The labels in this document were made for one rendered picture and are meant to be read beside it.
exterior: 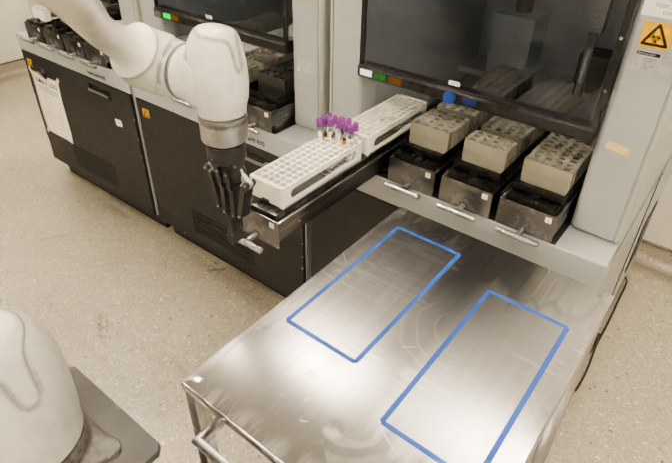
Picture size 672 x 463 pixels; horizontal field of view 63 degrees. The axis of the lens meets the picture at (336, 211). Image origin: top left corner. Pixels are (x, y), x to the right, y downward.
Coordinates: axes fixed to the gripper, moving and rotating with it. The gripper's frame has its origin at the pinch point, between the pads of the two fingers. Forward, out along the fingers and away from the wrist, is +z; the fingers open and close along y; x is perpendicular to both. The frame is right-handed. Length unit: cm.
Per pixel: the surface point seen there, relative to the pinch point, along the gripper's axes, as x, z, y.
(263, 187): -9.5, -5.0, 0.5
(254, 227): -6.0, 3.8, 0.5
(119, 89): -46, 13, 114
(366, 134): -43.3, -6.0, -3.0
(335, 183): -27.1, -0.2, -5.8
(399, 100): -68, -6, 3
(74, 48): -46, 3, 141
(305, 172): -19.4, -5.6, -3.1
